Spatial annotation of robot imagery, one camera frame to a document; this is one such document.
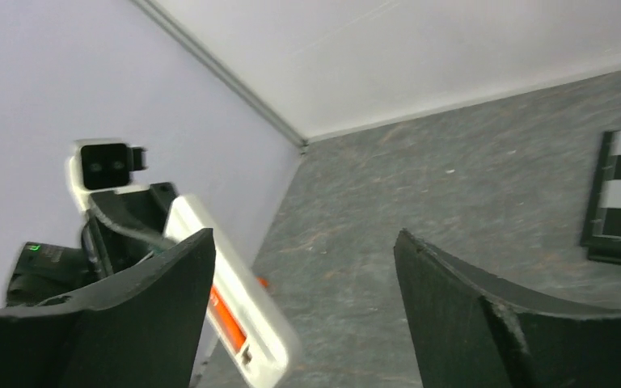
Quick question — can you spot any white remote control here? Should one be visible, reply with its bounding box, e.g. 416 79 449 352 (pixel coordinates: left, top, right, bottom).
164 194 302 387

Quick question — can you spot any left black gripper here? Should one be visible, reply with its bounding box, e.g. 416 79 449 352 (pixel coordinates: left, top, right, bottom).
81 182 177 279

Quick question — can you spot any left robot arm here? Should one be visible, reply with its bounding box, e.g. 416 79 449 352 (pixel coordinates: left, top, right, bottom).
5 182 178 306

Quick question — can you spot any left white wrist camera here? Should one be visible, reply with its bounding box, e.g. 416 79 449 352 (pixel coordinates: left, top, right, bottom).
65 138 148 214

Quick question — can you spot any orange battery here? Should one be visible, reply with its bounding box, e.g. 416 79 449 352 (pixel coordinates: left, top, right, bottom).
209 286 247 353

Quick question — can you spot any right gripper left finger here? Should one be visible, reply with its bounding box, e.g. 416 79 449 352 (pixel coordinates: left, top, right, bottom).
0 228 216 388

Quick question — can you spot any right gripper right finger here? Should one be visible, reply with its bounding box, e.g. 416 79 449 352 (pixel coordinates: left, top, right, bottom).
394 230 621 387

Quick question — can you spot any orange tape roll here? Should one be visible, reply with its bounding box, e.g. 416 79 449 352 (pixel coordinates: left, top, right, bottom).
257 277 269 289

